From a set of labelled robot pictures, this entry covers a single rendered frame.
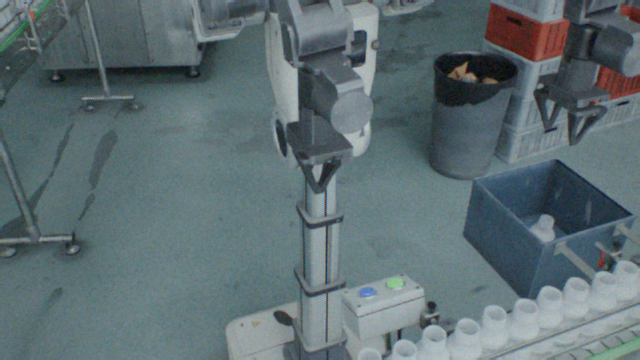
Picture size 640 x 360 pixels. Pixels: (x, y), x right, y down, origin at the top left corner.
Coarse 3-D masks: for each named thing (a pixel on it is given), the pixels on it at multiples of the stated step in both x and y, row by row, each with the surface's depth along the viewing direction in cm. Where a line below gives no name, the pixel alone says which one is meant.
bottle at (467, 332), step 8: (464, 320) 95; (472, 320) 95; (456, 328) 94; (464, 328) 96; (472, 328) 95; (448, 336) 98; (456, 336) 94; (464, 336) 92; (472, 336) 92; (448, 344) 96; (456, 344) 95; (464, 344) 93; (472, 344) 93; (480, 344) 96; (456, 352) 94; (464, 352) 94; (472, 352) 94; (480, 352) 95
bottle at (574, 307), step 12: (564, 288) 103; (576, 288) 104; (588, 288) 100; (564, 300) 103; (576, 300) 101; (564, 312) 102; (576, 312) 101; (564, 324) 103; (564, 336) 105; (576, 336) 106; (552, 348) 108
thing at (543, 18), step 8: (496, 0) 315; (504, 0) 310; (512, 0) 305; (520, 0) 300; (528, 0) 296; (536, 0) 292; (544, 0) 287; (552, 0) 286; (560, 0) 290; (512, 8) 306; (520, 8) 301; (528, 8) 298; (536, 8) 293; (544, 8) 288; (552, 8) 289; (560, 8) 293; (528, 16) 298; (536, 16) 294; (544, 16) 290; (552, 16) 292; (560, 16) 295
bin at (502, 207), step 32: (544, 160) 173; (480, 192) 164; (512, 192) 176; (544, 192) 182; (576, 192) 170; (480, 224) 167; (512, 224) 153; (576, 224) 173; (608, 224) 149; (512, 256) 156; (544, 256) 145; (576, 256) 141; (512, 288) 159
